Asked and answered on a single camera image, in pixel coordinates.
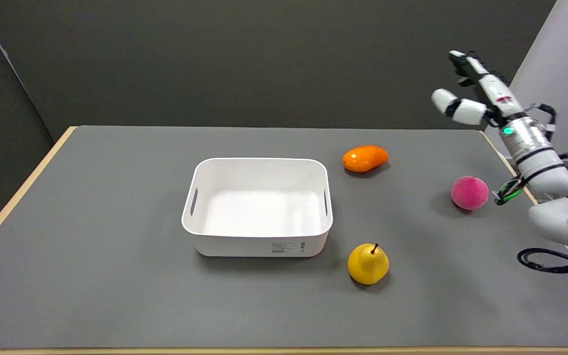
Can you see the pink peach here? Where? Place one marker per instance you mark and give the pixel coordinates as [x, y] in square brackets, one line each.
[469, 193]

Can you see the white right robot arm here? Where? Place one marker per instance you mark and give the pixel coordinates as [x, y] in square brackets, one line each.
[545, 172]

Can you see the orange mango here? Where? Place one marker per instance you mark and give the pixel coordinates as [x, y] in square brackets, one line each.
[365, 158]

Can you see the yellow pear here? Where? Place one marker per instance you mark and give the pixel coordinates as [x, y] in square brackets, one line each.
[368, 265]

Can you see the white plastic storage bin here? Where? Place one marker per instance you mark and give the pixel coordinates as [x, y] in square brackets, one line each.
[258, 206]

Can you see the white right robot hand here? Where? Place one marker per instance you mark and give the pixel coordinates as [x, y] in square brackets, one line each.
[482, 91]

